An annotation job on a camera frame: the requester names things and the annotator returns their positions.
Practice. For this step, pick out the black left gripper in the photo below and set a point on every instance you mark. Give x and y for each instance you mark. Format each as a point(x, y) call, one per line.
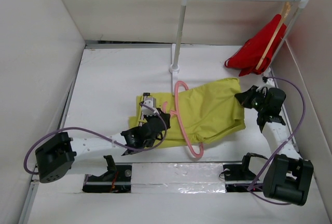
point(147, 118)

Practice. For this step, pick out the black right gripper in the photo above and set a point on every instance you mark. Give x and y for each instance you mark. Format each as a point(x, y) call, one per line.
point(245, 97)

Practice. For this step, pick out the yellow-green trousers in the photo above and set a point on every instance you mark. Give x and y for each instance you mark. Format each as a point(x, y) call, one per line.
point(208, 112)

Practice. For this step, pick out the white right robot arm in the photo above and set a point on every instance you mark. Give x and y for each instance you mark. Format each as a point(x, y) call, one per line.
point(287, 175)

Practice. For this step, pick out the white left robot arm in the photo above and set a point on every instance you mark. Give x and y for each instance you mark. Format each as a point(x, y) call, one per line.
point(59, 154)

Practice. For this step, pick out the wooden hanger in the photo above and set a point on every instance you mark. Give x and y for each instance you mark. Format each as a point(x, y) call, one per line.
point(284, 13)

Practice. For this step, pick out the red shorts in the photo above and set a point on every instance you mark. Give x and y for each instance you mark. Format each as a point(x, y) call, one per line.
point(248, 56)

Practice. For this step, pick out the white clothes rack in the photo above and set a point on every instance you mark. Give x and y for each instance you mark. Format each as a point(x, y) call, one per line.
point(175, 50)

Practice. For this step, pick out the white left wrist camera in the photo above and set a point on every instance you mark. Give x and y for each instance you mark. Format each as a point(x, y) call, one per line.
point(148, 107)

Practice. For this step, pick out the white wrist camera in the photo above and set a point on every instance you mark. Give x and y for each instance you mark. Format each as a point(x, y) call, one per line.
point(267, 84)
point(148, 107)

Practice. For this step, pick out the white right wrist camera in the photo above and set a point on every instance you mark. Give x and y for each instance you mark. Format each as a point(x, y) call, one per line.
point(267, 84)

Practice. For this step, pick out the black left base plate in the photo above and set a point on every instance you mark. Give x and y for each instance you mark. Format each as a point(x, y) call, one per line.
point(117, 182)

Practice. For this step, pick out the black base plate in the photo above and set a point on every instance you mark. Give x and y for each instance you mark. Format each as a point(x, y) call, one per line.
point(237, 176)
point(117, 182)

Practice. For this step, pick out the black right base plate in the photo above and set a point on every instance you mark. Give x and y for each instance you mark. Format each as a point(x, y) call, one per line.
point(237, 176)

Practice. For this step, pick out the aluminium frame rail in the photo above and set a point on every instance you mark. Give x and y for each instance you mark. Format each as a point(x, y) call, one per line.
point(28, 203)

